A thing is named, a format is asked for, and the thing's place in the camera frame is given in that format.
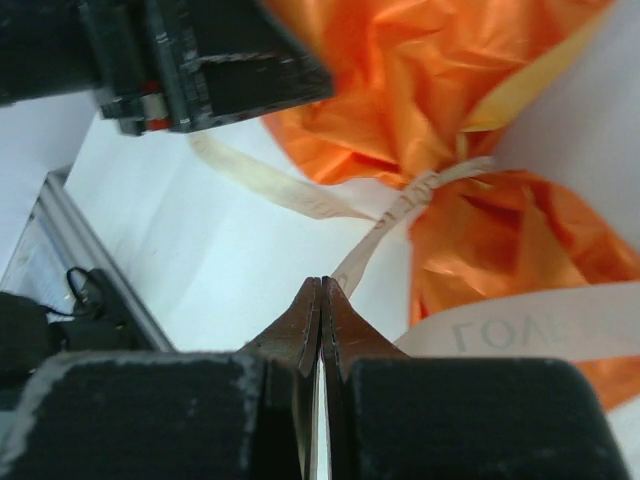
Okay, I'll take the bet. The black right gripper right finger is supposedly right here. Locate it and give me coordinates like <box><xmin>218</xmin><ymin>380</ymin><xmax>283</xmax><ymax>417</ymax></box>
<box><xmin>320</xmin><ymin>278</ymin><xmax>630</xmax><ymax>479</ymax></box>

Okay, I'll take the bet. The aluminium frame rail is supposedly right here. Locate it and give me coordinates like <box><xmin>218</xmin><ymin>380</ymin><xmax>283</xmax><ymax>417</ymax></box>
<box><xmin>1</xmin><ymin>169</ymin><xmax>175</xmax><ymax>352</ymax></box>

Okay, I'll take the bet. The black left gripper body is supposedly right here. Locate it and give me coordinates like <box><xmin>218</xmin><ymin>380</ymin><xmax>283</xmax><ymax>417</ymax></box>
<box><xmin>79</xmin><ymin>1</ymin><xmax>170</xmax><ymax>135</ymax></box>

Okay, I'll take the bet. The cream printed ribbon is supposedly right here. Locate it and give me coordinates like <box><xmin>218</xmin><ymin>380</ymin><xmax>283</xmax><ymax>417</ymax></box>
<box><xmin>189</xmin><ymin>133</ymin><xmax>639</xmax><ymax>361</ymax></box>

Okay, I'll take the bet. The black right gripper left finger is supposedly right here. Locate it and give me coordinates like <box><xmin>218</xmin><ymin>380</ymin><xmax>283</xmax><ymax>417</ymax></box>
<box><xmin>1</xmin><ymin>278</ymin><xmax>320</xmax><ymax>479</ymax></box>

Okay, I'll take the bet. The orange flower bouquet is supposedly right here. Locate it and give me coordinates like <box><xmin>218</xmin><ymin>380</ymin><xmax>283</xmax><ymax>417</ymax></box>
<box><xmin>259</xmin><ymin>0</ymin><xmax>640</xmax><ymax>414</ymax></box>

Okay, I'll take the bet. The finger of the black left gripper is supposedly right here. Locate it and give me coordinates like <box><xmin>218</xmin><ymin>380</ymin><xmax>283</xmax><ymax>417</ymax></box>
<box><xmin>145</xmin><ymin>1</ymin><xmax>334</xmax><ymax>133</ymax></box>

